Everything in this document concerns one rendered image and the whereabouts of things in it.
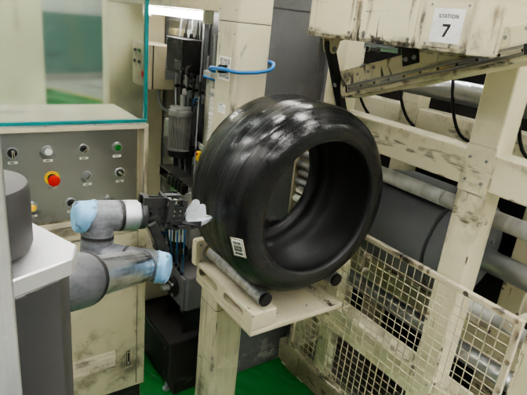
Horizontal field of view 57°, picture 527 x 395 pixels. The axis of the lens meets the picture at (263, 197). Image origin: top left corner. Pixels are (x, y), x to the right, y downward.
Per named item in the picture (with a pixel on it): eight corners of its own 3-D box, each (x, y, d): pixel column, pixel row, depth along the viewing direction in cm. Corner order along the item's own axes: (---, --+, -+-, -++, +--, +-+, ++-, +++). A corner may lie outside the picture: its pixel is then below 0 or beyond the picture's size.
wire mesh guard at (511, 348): (287, 347, 219) (307, 203, 195) (290, 346, 220) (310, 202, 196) (459, 512, 150) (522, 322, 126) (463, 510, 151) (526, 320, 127)
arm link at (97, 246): (116, 289, 112) (119, 244, 110) (70, 280, 114) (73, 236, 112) (129, 278, 120) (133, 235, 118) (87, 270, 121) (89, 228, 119)
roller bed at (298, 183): (287, 217, 205) (296, 148, 195) (314, 212, 213) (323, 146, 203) (317, 235, 190) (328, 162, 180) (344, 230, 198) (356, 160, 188)
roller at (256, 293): (218, 250, 171) (208, 259, 170) (211, 242, 168) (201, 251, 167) (274, 298, 144) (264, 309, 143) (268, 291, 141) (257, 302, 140)
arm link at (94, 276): (81, 255, 69) (177, 244, 118) (10, 243, 71) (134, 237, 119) (67, 336, 69) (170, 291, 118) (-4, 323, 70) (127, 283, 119)
